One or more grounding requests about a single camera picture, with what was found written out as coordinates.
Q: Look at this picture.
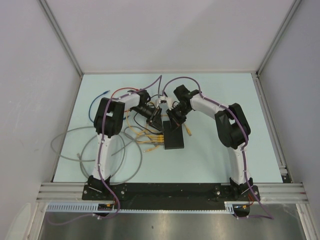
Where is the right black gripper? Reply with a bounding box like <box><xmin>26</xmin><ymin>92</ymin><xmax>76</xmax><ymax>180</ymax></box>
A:
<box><xmin>166</xmin><ymin>105</ymin><xmax>191</xmax><ymax>132</ymax></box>

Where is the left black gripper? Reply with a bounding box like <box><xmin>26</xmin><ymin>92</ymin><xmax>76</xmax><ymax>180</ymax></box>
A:
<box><xmin>131</xmin><ymin>105</ymin><xmax>164</xmax><ymax>133</ymax></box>

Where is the black network switch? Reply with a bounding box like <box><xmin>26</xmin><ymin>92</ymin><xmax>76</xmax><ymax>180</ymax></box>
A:
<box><xmin>163</xmin><ymin>120</ymin><xmax>185</xmax><ymax>150</ymax></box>

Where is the red ethernet cable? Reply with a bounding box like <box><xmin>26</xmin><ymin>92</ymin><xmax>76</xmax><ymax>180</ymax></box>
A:
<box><xmin>110</xmin><ymin>87</ymin><xmax>141</xmax><ymax>99</ymax></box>

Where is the blue ethernet cable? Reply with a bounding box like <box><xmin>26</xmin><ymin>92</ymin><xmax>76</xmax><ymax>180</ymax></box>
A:
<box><xmin>88</xmin><ymin>90</ymin><xmax>111</xmax><ymax>123</ymax></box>

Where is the long grey ethernet cable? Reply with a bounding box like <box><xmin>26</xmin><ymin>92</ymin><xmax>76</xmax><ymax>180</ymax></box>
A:
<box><xmin>50</xmin><ymin>124</ymin><xmax>161</xmax><ymax>186</ymax></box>

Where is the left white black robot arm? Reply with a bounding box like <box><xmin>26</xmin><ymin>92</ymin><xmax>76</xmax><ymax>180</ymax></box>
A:
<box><xmin>86</xmin><ymin>89</ymin><xmax>164</xmax><ymax>200</ymax></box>

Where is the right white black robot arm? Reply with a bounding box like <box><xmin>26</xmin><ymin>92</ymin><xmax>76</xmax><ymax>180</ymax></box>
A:
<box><xmin>166</xmin><ymin>85</ymin><xmax>253</xmax><ymax>201</ymax></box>

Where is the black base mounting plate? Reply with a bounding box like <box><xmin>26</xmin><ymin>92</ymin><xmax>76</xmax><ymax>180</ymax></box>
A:
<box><xmin>82</xmin><ymin>181</ymin><xmax>260</xmax><ymax>201</ymax></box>

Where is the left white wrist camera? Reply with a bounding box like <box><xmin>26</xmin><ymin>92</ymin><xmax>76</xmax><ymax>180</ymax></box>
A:
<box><xmin>155</xmin><ymin>97</ymin><xmax>167</xmax><ymax>108</ymax></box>

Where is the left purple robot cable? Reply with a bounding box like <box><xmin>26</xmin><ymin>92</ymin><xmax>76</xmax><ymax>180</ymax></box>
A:
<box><xmin>46</xmin><ymin>74</ymin><xmax>164</xmax><ymax>225</ymax></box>

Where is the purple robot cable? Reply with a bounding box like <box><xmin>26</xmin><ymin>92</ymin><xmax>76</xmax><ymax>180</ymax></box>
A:
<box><xmin>162</xmin><ymin>76</ymin><xmax>275</xmax><ymax>221</ymax></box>
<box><xmin>46</xmin><ymin>74</ymin><xmax>164</xmax><ymax>225</ymax></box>

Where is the aluminium frame rail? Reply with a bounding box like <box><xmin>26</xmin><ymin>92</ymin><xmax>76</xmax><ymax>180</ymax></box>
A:
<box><xmin>36</xmin><ymin>182</ymin><xmax>309</xmax><ymax>204</ymax></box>

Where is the white slotted cable duct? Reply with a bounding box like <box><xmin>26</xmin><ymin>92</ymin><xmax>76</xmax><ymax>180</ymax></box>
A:
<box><xmin>46</xmin><ymin>202</ymin><xmax>250</xmax><ymax>214</ymax></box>

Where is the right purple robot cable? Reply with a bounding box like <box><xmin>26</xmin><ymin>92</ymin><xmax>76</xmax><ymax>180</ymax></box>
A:
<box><xmin>162</xmin><ymin>76</ymin><xmax>275</xmax><ymax>221</ymax></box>

